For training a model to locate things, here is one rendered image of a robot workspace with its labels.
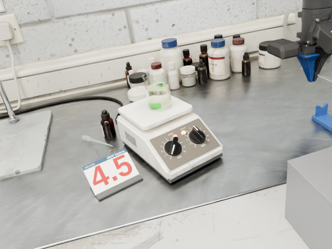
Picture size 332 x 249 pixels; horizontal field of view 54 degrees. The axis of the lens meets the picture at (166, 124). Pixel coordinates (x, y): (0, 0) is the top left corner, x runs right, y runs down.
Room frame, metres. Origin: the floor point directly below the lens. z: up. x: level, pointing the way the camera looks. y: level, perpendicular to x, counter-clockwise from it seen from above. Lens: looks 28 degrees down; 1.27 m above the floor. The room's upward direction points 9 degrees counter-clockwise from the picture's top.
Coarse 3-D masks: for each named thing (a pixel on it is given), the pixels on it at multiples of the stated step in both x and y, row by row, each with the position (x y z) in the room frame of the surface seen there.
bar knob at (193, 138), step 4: (192, 128) 0.53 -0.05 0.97; (196, 128) 0.53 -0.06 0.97; (192, 132) 0.53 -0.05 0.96; (196, 132) 0.52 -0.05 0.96; (200, 132) 0.52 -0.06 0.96; (192, 136) 0.53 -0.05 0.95; (196, 136) 0.52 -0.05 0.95; (200, 136) 0.51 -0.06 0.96; (204, 136) 0.51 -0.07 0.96; (192, 140) 0.52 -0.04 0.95; (196, 140) 0.52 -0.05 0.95; (200, 140) 0.52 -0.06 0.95; (204, 140) 0.52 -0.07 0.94
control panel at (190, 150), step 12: (168, 132) 0.53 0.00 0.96; (180, 132) 0.54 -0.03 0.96; (204, 132) 0.54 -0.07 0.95; (156, 144) 0.51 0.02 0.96; (180, 144) 0.51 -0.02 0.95; (192, 144) 0.51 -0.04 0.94; (204, 144) 0.52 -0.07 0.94; (216, 144) 0.52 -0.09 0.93; (168, 156) 0.49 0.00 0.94; (180, 156) 0.49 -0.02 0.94; (192, 156) 0.49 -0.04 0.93; (168, 168) 0.46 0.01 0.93
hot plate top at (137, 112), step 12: (120, 108) 0.63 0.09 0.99; (132, 108) 0.62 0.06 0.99; (144, 108) 0.61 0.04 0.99; (168, 108) 0.59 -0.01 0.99; (180, 108) 0.58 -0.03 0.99; (192, 108) 0.58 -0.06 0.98; (132, 120) 0.56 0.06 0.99; (144, 120) 0.55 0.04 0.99; (156, 120) 0.55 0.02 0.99; (168, 120) 0.55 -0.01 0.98
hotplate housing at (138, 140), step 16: (192, 112) 0.59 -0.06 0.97; (128, 128) 0.57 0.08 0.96; (160, 128) 0.54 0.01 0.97; (208, 128) 0.56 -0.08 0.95; (128, 144) 0.59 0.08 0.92; (144, 144) 0.52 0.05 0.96; (144, 160) 0.54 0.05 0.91; (160, 160) 0.48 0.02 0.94; (192, 160) 0.49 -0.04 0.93; (208, 160) 0.50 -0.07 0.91; (176, 176) 0.46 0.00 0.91
